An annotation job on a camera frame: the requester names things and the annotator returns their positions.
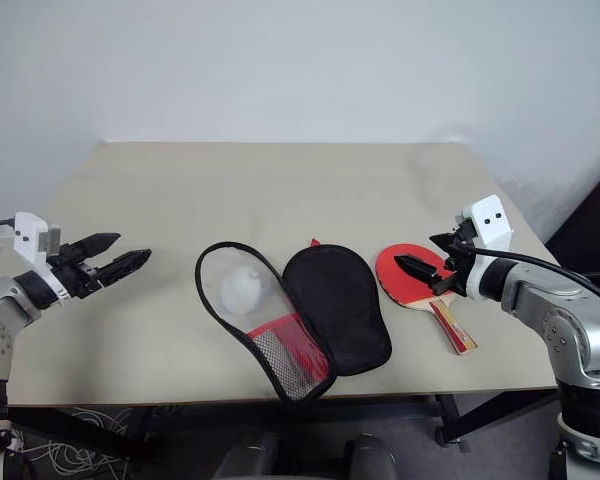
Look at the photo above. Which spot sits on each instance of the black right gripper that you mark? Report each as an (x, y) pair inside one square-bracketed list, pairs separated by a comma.
[(459, 260)]

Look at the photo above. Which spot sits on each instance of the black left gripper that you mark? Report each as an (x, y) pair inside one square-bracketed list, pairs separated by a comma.
[(75, 272)]

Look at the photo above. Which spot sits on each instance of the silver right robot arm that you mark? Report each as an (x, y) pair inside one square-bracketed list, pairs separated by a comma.
[(570, 330)]

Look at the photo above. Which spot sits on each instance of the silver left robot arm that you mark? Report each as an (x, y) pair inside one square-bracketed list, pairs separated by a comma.
[(0, 300)]

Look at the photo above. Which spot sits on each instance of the red table tennis paddle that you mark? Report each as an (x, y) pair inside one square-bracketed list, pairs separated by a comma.
[(400, 282)]

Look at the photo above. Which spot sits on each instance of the black open paddle case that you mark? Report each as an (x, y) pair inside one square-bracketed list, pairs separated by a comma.
[(335, 310)]

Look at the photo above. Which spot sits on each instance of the white ping pong ball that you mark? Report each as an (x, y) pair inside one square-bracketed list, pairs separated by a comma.
[(241, 291)]

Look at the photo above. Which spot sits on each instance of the dark rounded shape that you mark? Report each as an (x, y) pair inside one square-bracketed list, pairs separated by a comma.
[(370, 457)]

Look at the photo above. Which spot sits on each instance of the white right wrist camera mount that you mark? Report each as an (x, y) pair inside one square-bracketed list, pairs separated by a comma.
[(490, 220)]

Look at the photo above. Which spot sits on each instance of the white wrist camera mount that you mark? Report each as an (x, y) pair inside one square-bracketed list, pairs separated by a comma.
[(490, 220), (27, 235)]

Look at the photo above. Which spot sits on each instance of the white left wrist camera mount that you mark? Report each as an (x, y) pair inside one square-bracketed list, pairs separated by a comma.
[(27, 235)]

